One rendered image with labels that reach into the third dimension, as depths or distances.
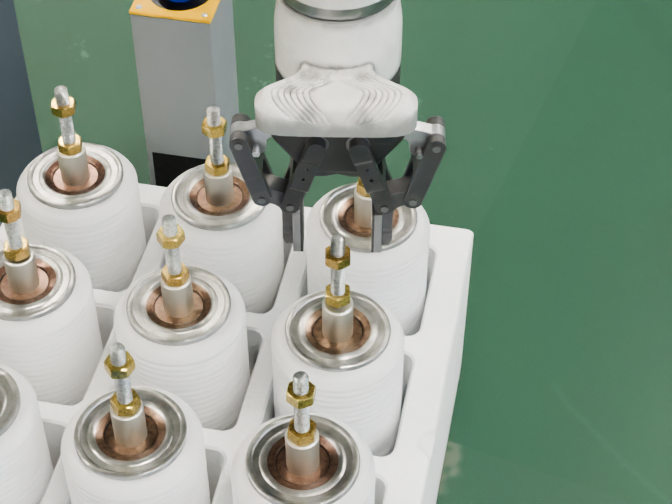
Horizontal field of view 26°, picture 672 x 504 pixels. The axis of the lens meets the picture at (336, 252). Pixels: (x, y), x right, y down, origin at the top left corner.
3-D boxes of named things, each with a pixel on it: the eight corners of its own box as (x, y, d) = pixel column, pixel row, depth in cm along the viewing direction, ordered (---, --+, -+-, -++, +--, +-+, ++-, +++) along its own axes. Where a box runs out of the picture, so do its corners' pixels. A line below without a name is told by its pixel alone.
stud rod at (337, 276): (347, 312, 103) (347, 236, 97) (340, 321, 102) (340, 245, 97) (335, 306, 103) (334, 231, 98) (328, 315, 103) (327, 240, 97)
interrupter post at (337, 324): (355, 322, 105) (356, 291, 103) (353, 347, 103) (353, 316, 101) (322, 320, 105) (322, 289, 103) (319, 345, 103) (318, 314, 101)
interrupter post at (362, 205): (380, 233, 111) (381, 202, 109) (349, 228, 112) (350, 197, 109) (386, 212, 113) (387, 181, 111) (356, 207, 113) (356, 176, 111)
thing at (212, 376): (216, 523, 114) (201, 375, 101) (113, 476, 117) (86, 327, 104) (276, 435, 120) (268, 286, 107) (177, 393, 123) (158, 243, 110)
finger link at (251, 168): (245, 109, 91) (284, 173, 95) (219, 117, 92) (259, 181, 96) (243, 137, 89) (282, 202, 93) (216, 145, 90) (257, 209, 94)
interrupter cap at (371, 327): (393, 298, 107) (394, 292, 106) (386, 378, 101) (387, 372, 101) (291, 291, 107) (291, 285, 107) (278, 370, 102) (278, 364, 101)
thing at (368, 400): (400, 436, 120) (408, 287, 107) (393, 535, 113) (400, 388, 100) (285, 428, 121) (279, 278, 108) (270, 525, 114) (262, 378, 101)
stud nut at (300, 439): (312, 420, 95) (312, 412, 94) (320, 440, 93) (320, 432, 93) (283, 429, 94) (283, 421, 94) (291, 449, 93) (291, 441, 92)
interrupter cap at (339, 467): (337, 407, 100) (337, 401, 99) (376, 493, 95) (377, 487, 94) (231, 437, 98) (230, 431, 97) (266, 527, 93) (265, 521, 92)
